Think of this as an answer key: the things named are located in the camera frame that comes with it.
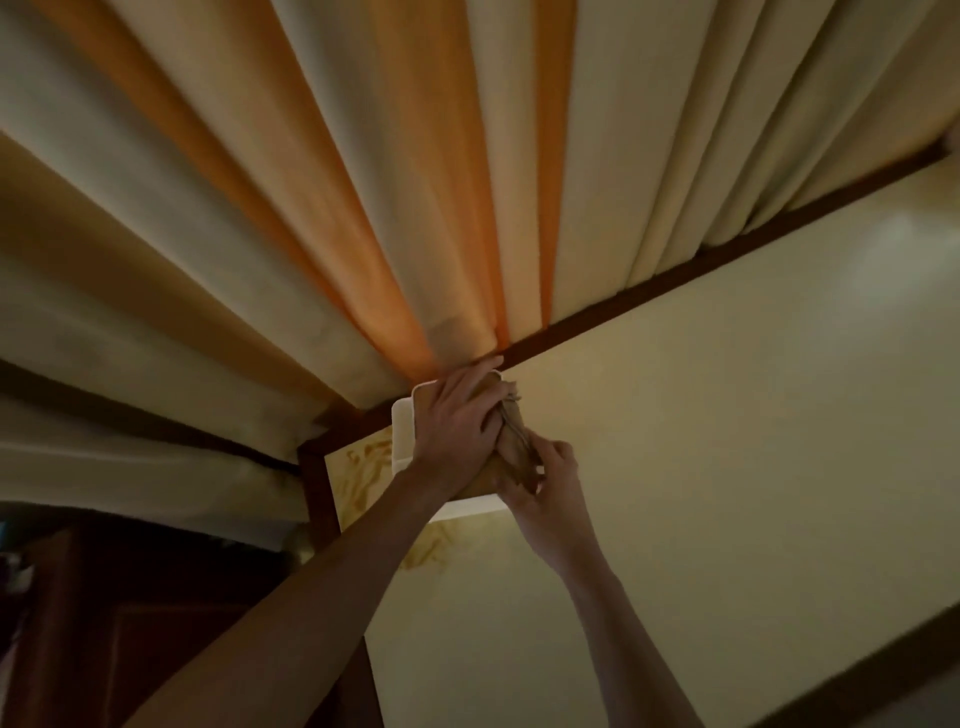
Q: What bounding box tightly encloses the person's right hand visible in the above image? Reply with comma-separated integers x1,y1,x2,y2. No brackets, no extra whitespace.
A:
491,438,606,579

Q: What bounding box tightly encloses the person's left hand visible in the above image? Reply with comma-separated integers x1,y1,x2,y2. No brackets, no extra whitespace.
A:
408,355,514,501

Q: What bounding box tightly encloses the brown cleaning cloth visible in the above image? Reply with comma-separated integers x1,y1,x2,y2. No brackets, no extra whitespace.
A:
414,372,546,501

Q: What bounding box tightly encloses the person's left forearm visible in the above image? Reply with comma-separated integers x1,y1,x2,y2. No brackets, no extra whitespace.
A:
123,468,456,728

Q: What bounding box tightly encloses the person's right forearm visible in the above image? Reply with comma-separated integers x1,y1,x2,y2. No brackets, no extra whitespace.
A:
558,551,708,728

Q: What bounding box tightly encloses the cream and orange curtain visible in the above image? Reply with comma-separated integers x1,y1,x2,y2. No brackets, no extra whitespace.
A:
0,0,960,552

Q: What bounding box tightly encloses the dark wooden door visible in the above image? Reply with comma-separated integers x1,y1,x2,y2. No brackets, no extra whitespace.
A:
0,504,385,728

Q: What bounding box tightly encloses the dark wooden trim strip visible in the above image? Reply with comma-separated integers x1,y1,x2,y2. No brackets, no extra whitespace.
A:
750,603,960,728

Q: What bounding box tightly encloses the white wall-mounted box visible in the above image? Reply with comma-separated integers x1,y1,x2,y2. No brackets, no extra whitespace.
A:
390,380,513,525

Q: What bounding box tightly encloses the dark wooden window frame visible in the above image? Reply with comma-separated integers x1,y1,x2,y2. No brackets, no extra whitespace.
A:
297,141,951,556

